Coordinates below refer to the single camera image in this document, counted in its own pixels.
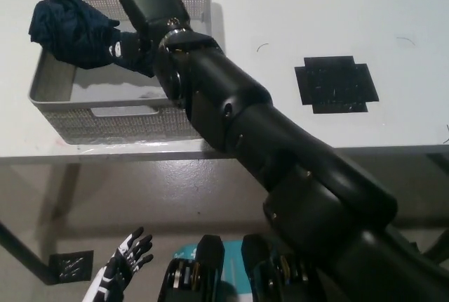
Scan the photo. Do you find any left black robot body block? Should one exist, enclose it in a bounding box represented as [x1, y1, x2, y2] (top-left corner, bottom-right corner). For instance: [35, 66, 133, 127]
[157, 234, 226, 302]

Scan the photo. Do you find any right black robot body block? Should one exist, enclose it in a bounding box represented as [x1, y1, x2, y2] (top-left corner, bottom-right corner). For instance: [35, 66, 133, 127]
[241, 233, 319, 302]

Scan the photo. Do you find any black table frame bar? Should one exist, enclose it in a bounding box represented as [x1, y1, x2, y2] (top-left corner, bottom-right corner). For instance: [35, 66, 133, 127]
[0, 219, 54, 286]

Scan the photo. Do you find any navy blue umbrella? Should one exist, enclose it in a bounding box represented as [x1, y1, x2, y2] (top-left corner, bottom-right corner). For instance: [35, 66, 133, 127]
[27, 0, 158, 79]

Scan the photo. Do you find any black floor tape square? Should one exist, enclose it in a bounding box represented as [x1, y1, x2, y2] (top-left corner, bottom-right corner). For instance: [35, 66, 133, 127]
[48, 249, 95, 286]

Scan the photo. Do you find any black robot body block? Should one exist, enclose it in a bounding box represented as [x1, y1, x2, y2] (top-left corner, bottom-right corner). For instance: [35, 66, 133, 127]
[241, 233, 319, 302]
[157, 234, 226, 302]

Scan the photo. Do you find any black tape patch on table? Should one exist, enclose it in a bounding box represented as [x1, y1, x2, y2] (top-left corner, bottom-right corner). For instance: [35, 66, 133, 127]
[293, 55, 380, 114]

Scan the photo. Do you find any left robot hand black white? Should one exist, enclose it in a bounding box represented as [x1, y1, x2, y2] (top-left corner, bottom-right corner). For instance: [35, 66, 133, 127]
[109, 226, 154, 284]

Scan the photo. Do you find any right robot hand black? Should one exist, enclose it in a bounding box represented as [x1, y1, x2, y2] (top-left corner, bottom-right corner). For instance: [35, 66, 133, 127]
[106, 0, 193, 65]

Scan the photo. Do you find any grey perforated plastic basket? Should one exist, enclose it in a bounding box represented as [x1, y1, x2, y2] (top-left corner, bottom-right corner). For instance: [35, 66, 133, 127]
[27, 0, 215, 145]

